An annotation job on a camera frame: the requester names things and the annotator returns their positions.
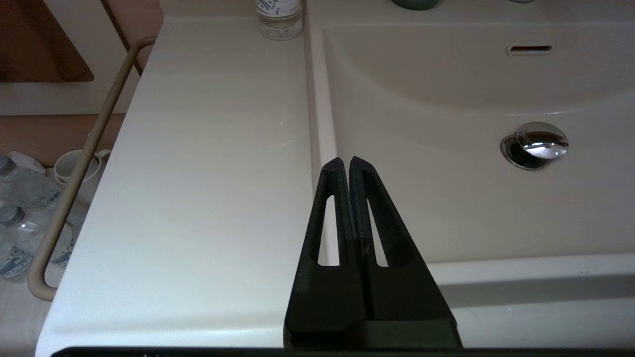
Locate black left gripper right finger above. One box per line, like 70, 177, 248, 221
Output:
350, 156, 462, 348

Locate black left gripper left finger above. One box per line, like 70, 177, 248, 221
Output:
284, 157, 370, 348

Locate white sink basin vanity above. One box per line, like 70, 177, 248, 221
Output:
35, 0, 635, 357

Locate chrome drain stopper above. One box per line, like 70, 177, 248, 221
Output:
500, 121, 570, 171

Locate empty clear plastic bottle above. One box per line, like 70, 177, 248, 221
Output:
255, 0, 304, 41

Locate beige towel bar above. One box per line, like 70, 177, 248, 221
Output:
27, 36, 157, 302

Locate white mug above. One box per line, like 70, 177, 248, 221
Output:
54, 149, 112, 205

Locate dark grey pump bottle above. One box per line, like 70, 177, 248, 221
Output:
391, 0, 442, 11

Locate plastic-wrapped water bottle pack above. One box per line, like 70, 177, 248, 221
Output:
0, 150, 89, 282

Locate brown wall holder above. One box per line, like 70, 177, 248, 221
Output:
0, 0, 95, 83

